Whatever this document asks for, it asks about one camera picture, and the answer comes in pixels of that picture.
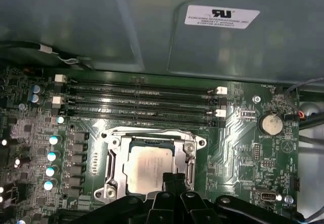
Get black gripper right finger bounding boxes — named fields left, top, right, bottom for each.
left=175, top=173, right=300, bottom=224

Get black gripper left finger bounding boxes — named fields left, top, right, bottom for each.
left=86, top=172, right=176, bottom=224

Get silver CPU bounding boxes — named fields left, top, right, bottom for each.
left=123, top=144, right=176, bottom=195

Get metal socket cover frame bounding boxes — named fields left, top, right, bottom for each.
left=111, top=132, right=198, bottom=195

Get thin wire locking lever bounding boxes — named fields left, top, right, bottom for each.
left=105, top=148, right=115, bottom=186

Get RAM slot white clips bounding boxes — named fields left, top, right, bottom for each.
left=53, top=96, right=226, bottom=118
left=54, top=74, right=228, bottom=95

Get green motherboard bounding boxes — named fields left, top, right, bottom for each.
left=0, top=64, right=304, bottom=224

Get silver USB port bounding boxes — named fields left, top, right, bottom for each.
left=259, top=190, right=278, bottom=202

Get black board connector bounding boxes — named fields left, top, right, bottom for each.
left=292, top=175, right=301, bottom=192

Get silver coin battery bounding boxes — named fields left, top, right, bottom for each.
left=257, top=111, right=284, bottom=137

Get white printed label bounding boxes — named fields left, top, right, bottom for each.
left=184, top=4, right=261, bottom=30

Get black grey PC case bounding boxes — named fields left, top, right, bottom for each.
left=0, top=0, right=324, bottom=224

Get thin dark wire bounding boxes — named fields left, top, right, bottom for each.
left=283, top=76, right=324, bottom=113

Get black cable bundle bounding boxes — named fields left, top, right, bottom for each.
left=0, top=39, right=93, bottom=68

